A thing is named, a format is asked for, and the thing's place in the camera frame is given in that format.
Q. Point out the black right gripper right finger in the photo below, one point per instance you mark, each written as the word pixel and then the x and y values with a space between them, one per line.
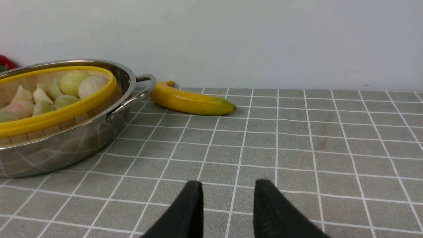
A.
pixel 275 217

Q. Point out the red bell pepper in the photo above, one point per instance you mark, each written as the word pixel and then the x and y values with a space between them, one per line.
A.
pixel 6 64

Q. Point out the stainless steel pot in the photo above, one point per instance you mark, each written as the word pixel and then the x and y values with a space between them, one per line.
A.
pixel 50 154

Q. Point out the green dumpling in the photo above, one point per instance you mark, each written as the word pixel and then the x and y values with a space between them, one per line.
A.
pixel 65 100
pixel 54 90
pixel 42 107

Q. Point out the white round bun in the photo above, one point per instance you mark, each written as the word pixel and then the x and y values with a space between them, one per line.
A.
pixel 91 85

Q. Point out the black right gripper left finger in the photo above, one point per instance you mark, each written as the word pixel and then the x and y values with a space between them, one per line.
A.
pixel 184 218

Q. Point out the yellow banana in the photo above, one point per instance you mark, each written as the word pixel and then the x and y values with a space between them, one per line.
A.
pixel 165 95

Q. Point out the pink dumpling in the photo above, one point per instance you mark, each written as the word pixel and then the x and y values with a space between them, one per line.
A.
pixel 22 109

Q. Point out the green dumpling centre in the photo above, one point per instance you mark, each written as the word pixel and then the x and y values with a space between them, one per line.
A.
pixel 65 100

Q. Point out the pale white dumpling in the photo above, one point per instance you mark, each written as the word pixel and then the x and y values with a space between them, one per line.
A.
pixel 42 93

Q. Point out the yellow-green round bun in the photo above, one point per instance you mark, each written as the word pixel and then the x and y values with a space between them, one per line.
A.
pixel 69 84

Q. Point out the green dumpling lower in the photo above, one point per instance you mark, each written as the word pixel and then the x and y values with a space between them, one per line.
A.
pixel 42 107

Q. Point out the grey checkered tablecloth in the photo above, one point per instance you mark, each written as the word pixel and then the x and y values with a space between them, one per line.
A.
pixel 351 161

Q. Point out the bamboo steamer basket yellow rim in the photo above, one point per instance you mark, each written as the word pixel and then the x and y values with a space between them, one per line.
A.
pixel 57 121

